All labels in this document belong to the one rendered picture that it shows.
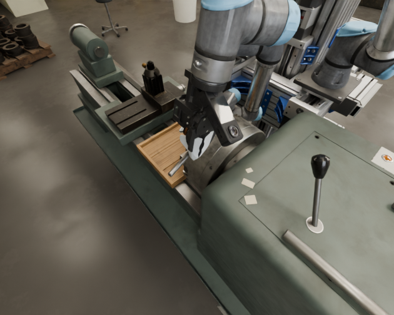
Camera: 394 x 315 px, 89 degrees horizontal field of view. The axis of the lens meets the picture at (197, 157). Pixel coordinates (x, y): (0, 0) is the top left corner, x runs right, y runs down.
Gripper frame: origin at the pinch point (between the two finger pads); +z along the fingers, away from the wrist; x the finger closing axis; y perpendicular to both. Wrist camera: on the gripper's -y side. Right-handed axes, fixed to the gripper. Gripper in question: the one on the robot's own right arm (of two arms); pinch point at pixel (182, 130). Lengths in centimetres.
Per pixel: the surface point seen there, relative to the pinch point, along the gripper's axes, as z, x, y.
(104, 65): -4, -10, 88
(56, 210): 84, -108, 82
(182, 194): 12.8, -21.4, -13.8
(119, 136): 18.8, -15.5, 30.7
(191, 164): 11.0, 6.7, -18.8
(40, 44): 2, -92, 367
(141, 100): -3.0, -11.0, 42.7
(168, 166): 9.3, -19.7, 1.5
